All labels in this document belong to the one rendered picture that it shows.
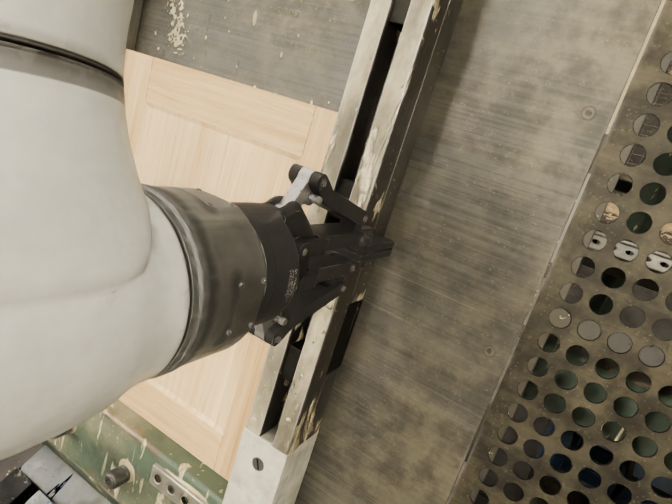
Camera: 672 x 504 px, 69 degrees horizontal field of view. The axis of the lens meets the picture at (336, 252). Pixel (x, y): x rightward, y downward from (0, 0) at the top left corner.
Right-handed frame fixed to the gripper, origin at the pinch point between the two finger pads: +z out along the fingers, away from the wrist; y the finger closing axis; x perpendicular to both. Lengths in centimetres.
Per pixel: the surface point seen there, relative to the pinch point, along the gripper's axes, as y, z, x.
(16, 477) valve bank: -56, 0, 44
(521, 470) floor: -74, 117, -26
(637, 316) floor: -27, 192, -45
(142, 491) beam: -45.0, 3.3, 21.4
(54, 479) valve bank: -57, 4, 41
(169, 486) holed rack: -40.7, 2.8, 16.8
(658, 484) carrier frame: -40, 75, -47
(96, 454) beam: -45, 3, 31
